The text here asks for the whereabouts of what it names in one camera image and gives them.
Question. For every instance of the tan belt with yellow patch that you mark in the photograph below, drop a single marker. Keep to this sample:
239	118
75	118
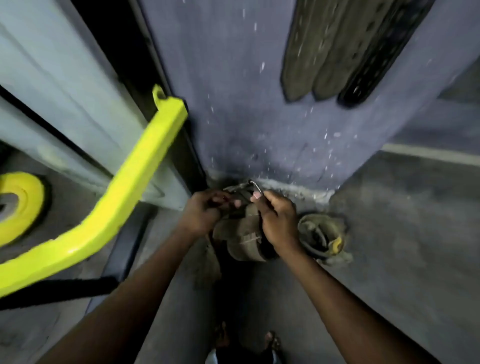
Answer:
322	227

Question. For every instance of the person's right leg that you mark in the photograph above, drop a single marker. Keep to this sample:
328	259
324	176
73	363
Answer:
266	352

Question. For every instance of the yellow machine bar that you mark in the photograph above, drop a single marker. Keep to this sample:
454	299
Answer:
123	195

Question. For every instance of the olive canvas belt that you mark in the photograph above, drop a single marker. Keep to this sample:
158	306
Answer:
243	236

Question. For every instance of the person's right forearm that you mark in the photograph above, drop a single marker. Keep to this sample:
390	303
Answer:
348	318

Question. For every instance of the black leather belt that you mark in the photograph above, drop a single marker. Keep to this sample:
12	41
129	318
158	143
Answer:
378	63

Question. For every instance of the person's leg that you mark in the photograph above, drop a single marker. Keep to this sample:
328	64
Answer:
225	348
266	352

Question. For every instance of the black machine base bar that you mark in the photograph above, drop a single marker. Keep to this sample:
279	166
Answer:
56	292

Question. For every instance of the grey machine base frame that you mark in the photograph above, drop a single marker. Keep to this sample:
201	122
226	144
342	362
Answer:
116	255

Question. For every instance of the grey machine shroud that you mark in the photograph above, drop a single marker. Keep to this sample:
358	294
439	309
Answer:
56	75

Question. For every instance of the person's left leg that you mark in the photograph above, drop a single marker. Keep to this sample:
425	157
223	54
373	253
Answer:
225	348

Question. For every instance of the person's left forearm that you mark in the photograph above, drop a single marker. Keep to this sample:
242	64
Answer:
131	300

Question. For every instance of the brown stitched leather belt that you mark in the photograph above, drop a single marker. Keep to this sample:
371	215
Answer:
303	56

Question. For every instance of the olive green suede belt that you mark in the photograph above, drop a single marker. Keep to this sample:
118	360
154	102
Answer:
345	67

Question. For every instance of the person's left hand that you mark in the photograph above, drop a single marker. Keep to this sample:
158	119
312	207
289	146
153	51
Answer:
202	213

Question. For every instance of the person's right hand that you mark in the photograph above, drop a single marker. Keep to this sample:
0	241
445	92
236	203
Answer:
279	225

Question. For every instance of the yellow weight disc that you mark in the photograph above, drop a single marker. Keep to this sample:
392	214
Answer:
32	202

